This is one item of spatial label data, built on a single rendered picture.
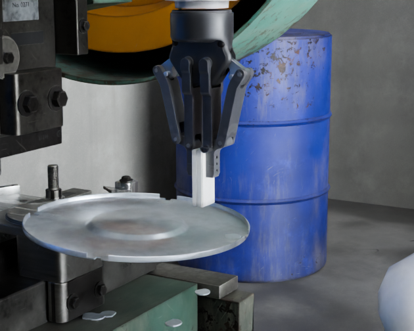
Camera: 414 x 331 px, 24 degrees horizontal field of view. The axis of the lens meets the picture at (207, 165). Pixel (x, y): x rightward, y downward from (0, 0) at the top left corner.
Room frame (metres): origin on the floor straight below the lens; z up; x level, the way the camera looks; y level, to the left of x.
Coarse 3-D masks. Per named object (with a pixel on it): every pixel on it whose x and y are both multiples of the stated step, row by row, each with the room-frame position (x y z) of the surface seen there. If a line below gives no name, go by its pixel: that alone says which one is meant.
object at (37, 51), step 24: (24, 0) 1.28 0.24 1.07; (48, 0) 1.33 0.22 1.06; (24, 24) 1.28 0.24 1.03; (48, 24) 1.33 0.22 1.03; (24, 48) 1.28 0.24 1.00; (48, 48) 1.32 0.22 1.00; (0, 72) 1.22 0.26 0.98; (24, 72) 1.24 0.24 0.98; (48, 72) 1.28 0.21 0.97; (0, 96) 1.23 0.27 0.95; (24, 96) 1.23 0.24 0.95; (48, 96) 1.27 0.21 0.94; (0, 120) 1.23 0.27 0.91; (24, 120) 1.23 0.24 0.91; (48, 120) 1.27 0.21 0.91
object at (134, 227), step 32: (128, 192) 1.33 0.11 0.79; (32, 224) 1.18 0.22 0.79; (64, 224) 1.18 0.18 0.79; (96, 224) 1.17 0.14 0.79; (128, 224) 1.17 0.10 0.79; (160, 224) 1.18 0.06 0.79; (192, 224) 1.20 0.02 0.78; (224, 224) 1.21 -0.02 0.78; (96, 256) 1.06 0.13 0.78; (128, 256) 1.04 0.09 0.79; (160, 256) 1.05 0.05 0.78; (192, 256) 1.06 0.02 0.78
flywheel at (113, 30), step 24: (144, 0) 1.62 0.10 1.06; (240, 0) 1.49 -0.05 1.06; (264, 0) 1.56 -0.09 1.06; (96, 24) 1.62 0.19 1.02; (120, 24) 1.60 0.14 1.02; (144, 24) 1.57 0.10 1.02; (168, 24) 1.55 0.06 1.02; (96, 48) 1.62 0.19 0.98; (120, 48) 1.60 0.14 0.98; (144, 48) 1.58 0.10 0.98; (168, 48) 1.62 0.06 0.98
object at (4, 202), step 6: (0, 198) 1.35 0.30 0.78; (6, 198) 1.35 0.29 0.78; (12, 198) 1.35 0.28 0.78; (18, 198) 1.35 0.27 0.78; (24, 198) 1.35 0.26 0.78; (30, 198) 1.35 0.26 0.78; (36, 198) 1.35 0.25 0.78; (42, 198) 1.36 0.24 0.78; (0, 204) 1.32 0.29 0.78; (6, 204) 1.32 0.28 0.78; (12, 204) 1.32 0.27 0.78; (18, 204) 1.32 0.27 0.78; (0, 210) 1.28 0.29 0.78; (0, 234) 1.28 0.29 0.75; (6, 234) 1.29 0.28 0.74; (12, 234) 1.30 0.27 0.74; (0, 240) 1.28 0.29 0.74; (6, 240) 1.29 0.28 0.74
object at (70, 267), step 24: (0, 216) 1.25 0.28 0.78; (24, 216) 1.23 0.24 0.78; (24, 240) 1.22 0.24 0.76; (24, 264) 1.22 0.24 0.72; (48, 264) 1.20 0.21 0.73; (72, 264) 1.21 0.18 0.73; (96, 264) 1.25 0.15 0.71; (48, 288) 1.20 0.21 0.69; (72, 288) 1.21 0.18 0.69; (96, 288) 1.25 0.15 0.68; (72, 312) 1.20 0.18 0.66
